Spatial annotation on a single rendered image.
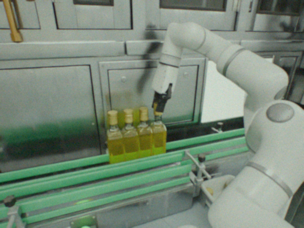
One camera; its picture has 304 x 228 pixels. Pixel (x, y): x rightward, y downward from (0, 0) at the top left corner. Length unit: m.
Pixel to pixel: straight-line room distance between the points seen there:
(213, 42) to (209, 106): 0.42
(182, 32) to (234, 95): 0.57
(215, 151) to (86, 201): 0.57
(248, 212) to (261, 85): 0.26
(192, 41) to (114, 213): 0.61
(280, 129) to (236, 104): 0.73
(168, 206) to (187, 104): 0.46
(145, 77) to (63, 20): 0.36
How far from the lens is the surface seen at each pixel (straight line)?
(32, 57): 0.77
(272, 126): 0.39
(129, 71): 0.77
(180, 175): 0.74
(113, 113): 0.66
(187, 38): 0.59
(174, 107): 0.89
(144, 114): 0.68
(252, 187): 0.37
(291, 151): 0.39
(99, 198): 0.69
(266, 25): 1.19
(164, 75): 0.64
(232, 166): 1.01
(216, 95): 0.99
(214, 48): 0.66
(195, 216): 0.85
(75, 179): 0.72
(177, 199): 0.79
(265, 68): 0.49
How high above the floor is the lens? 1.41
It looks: 24 degrees down
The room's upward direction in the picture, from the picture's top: straight up
